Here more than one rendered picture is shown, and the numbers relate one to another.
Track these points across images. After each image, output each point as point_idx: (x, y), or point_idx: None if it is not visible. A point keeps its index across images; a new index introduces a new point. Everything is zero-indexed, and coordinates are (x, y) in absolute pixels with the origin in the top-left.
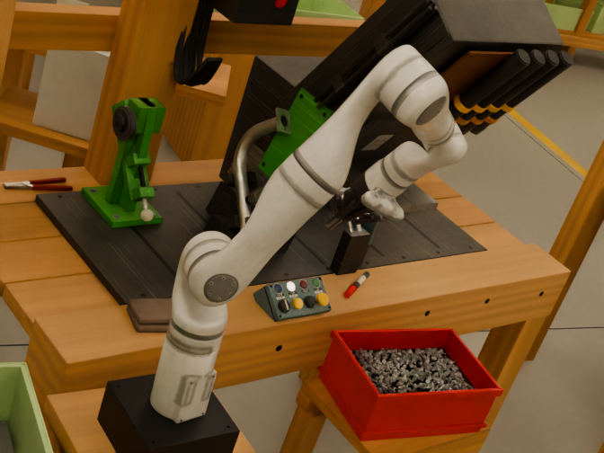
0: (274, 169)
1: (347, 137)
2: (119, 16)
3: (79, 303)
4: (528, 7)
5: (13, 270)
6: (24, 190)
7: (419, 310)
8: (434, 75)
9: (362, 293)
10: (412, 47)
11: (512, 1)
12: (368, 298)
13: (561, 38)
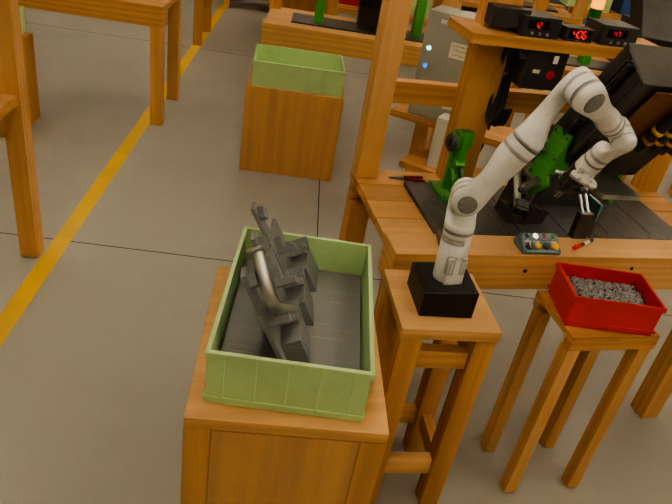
0: (536, 172)
1: (543, 120)
2: (457, 87)
3: (412, 231)
4: None
5: (382, 212)
6: (399, 180)
7: (625, 265)
8: (596, 81)
9: (585, 249)
10: (586, 67)
11: None
12: (589, 252)
13: None
